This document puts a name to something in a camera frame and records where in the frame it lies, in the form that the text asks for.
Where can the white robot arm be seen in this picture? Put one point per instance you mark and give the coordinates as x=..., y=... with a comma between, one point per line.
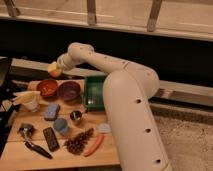
x=126, y=91

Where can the yellow-red apple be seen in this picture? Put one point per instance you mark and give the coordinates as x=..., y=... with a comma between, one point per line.
x=53, y=73

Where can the small metal cup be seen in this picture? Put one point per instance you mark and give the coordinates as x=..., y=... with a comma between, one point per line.
x=76, y=117

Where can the blue sponge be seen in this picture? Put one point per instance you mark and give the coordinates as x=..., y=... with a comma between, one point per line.
x=52, y=112

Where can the clear plastic bag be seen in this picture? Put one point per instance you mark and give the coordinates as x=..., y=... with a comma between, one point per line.
x=104, y=128

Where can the purple bowl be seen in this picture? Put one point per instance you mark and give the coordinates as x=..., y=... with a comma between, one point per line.
x=69, y=90

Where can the orange carrot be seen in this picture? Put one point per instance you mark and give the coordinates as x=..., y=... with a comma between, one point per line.
x=95, y=146

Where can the green plastic tray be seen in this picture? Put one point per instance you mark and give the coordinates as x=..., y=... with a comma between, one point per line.
x=92, y=94

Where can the black remote control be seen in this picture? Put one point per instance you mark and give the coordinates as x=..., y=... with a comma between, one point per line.
x=51, y=139

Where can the white pitcher cup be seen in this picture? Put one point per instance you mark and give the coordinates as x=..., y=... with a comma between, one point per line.
x=28, y=99

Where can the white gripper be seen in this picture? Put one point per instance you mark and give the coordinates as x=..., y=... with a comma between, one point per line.
x=64, y=61

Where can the blue plastic cup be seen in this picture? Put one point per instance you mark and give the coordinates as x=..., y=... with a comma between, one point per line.
x=61, y=125

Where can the brown pine cone cluster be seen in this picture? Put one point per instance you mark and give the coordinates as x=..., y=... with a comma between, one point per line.
x=77, y=144

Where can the red bowl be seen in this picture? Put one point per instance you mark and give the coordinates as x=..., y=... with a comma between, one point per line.
x=47, y=87

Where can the black-handled can opener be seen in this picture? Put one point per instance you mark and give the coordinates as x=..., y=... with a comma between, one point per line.
x=26, y=130

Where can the black object at left edge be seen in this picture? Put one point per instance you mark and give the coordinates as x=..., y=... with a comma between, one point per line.
x=7, y=88

